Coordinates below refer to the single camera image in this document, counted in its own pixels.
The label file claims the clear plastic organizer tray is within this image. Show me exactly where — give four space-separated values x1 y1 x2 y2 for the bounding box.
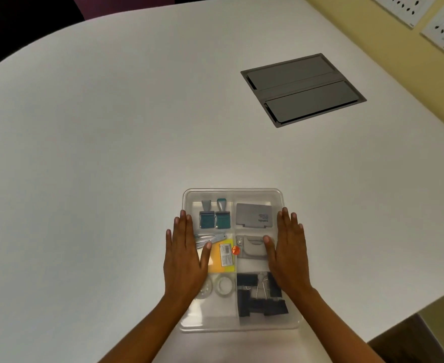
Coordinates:
179 188 302 334

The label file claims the yellow sticky note pack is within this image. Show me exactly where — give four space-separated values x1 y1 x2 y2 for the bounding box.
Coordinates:
206 239 235 275

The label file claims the person's right forearm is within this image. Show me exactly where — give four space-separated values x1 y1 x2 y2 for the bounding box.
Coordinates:
283 287 387 363

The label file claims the grey table cable box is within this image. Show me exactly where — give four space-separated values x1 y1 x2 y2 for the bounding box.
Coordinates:
240 53 367 128

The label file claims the person's left hand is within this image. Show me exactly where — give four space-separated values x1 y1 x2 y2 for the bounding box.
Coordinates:
163 209 212 298

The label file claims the grey flat staple box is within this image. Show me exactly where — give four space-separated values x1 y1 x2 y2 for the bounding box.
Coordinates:
235 202 275 228

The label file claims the pile of black binder clips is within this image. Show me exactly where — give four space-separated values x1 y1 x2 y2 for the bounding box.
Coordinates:
236 271 289 319

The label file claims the person's right hand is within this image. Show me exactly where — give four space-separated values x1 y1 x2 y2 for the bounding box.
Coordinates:
263 208 314 296

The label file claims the clear tape roll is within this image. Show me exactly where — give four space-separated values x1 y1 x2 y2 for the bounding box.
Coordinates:
195 276 214 301
215 275 233 296

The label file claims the white wall socket panel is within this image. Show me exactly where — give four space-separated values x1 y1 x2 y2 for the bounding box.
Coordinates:
420 2 444 53
369 0 438 30

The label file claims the person's left forearm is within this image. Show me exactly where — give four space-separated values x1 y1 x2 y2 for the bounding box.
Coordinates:
97 293 200 363

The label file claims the silver metal clip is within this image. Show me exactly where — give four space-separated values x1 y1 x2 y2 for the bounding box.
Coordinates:
193 233 228 250

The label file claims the grey stapler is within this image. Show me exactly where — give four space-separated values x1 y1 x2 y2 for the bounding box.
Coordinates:
235 234 268 260

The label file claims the dark purple chair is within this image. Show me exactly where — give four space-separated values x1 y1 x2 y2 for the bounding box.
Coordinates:
71 0 177 23

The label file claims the teal stamp with grey handle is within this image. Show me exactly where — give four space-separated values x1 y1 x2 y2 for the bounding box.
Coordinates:
199 200 216 229

